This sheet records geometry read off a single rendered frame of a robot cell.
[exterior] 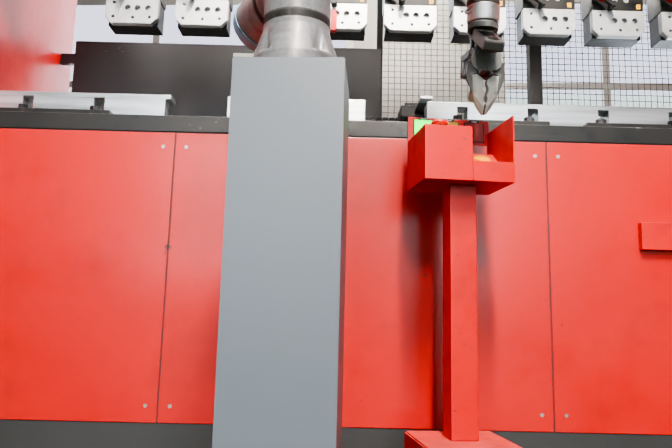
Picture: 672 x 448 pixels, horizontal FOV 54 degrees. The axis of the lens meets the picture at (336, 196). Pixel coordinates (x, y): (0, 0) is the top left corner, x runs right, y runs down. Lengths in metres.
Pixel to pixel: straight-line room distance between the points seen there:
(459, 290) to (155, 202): 0.80
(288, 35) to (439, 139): 0.47
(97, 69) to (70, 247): 0.99
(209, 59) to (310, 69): 1.50
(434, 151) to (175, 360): 0.82
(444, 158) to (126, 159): 0.83
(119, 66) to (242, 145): 1.61
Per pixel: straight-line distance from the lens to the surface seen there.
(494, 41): 1.50
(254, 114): 1.06
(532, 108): 1.98
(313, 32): 1.13
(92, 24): 4.46
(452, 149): 1.45
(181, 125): 1.80
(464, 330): 1.47
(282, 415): 1.01
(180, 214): 1.75
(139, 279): 1.76
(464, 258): 1.47
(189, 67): 2.55
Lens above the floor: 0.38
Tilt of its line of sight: 10 degrees up
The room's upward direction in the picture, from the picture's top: 1 degrees clockwise
